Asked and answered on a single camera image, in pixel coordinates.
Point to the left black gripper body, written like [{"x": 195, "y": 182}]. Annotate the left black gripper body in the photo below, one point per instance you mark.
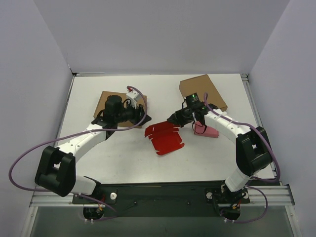
[{"x": 141, "y": 113}]

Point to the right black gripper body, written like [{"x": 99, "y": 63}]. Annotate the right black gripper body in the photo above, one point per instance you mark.
[{"x": 179, "y": 118}]

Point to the red paper box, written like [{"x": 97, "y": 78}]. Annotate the red paper box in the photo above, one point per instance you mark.
[{"x": 164, "y": 137}]

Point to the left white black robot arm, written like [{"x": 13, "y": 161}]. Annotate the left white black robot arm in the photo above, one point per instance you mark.
[{"x": 57, "y": 167}]

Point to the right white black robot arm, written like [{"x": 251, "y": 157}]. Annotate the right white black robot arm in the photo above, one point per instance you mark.
[{"x": 253, "y": 152}]

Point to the pink paper box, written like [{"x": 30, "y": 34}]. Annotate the pink paper box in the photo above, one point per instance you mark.
[{"x": 205, "y": 131}]

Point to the right brown cardboard box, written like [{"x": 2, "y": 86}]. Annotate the right brown cardboard box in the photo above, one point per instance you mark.
[{"x": 201, "y": 85}]

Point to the brown cardboard box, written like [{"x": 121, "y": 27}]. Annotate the brown cardboard box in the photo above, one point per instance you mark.
[
  {"x": 201, "y": 85},
  {"x": 101, "y": 105}
]

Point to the left brown cardboard box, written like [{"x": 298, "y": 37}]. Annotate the left brown cardboard box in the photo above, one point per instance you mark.
[{"x": 101, "y": 105}]

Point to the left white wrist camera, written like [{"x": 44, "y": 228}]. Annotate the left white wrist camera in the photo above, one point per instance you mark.
[{"x": 134, "y": 97}]

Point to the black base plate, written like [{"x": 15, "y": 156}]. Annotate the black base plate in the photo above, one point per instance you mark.
[{"x": 173, "y": 199}]

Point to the aluminium frame rail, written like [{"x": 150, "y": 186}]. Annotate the aluminium frame rail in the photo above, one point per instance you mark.
[{"x": 275, "y": 195}]

